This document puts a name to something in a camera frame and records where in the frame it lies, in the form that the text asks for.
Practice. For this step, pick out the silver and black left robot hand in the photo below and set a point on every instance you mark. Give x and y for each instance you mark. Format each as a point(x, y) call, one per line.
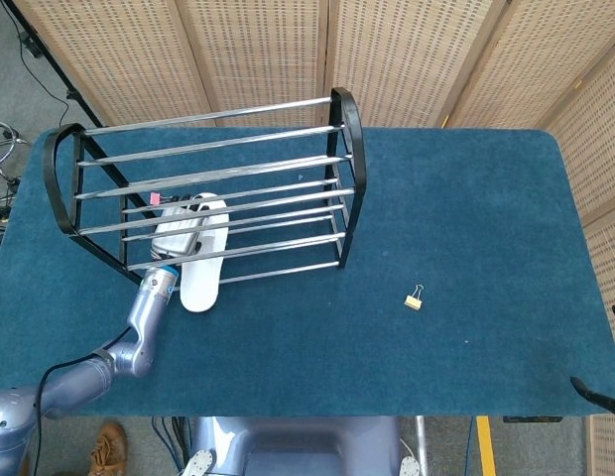
point(176, 233)

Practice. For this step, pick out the white slipper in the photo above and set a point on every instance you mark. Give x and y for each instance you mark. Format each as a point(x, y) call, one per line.
point(201, 282)

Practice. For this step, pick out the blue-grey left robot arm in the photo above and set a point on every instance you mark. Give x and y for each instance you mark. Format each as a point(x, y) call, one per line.
point(144, 322)

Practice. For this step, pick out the black and chrome shoe rack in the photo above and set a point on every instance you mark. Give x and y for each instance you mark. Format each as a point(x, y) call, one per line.
point(354, 149)

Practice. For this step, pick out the pink binder clip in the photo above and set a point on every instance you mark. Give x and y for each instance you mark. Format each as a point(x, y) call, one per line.
point(154, 198)

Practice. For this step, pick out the chrome chair base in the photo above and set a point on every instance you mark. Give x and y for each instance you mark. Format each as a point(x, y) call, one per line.
point(0, 144)

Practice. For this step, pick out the wicker folding screen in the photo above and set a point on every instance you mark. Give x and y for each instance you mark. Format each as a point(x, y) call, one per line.
point(263, 49)

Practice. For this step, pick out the brown leather boot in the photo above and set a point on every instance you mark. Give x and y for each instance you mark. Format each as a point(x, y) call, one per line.
point(109, 448)

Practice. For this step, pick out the black power adapter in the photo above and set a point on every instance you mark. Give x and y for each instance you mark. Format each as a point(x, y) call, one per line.
point(30, 44)

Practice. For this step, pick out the blue-grey robot torso base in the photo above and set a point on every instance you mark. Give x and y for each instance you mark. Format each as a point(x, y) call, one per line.
point(297, 446)

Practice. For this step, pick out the yellow binder clip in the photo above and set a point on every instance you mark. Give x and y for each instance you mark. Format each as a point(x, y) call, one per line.
point(412, 302)

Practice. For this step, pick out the blue carpet table cover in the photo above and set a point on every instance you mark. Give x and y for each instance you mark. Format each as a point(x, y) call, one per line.
point(436, 223)

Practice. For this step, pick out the white metal table leg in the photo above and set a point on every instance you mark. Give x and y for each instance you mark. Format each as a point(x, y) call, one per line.
point(421, 446)

